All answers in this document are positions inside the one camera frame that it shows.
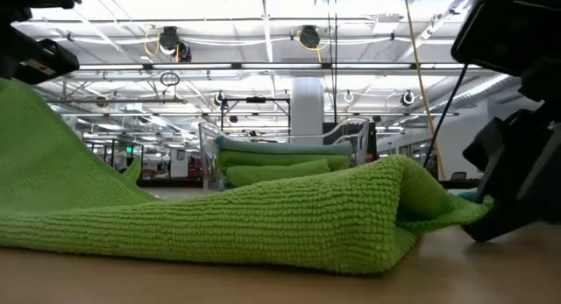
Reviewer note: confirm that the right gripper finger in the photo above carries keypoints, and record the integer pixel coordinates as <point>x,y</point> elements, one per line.
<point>499,221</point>

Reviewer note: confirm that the blue teal-edged microfiber towel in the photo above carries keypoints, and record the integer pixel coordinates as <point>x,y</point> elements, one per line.
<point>469,194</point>
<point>285,146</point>

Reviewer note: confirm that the white building column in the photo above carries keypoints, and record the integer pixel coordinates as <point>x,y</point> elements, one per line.
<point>307,107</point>

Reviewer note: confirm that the clear plastic bin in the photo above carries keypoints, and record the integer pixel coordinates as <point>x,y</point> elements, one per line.
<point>206,155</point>

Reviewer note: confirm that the silver ventilation duct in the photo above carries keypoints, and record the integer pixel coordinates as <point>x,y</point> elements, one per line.
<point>482,89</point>

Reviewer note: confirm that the black metal gantry frame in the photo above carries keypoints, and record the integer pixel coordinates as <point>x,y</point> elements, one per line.
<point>256,100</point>

